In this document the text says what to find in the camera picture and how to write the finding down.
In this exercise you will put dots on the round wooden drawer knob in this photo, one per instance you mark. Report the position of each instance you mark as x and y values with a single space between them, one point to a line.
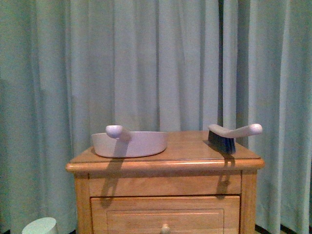
165 229

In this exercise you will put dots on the beige plastic dustpan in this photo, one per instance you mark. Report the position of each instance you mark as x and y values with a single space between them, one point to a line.
118 142

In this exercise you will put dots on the beige hand brush black bristles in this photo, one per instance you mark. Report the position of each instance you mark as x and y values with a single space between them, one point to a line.
224 139

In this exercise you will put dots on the wooden nightstand drawer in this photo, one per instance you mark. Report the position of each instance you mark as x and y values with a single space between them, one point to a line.
184 215

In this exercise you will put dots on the wooden nightstand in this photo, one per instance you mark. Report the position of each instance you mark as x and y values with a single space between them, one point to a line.
190 166

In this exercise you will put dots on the pale green curtain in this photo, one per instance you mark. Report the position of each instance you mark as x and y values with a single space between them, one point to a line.
69 68

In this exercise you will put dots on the white cylindrical bin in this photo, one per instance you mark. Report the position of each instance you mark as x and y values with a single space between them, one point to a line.
46 225

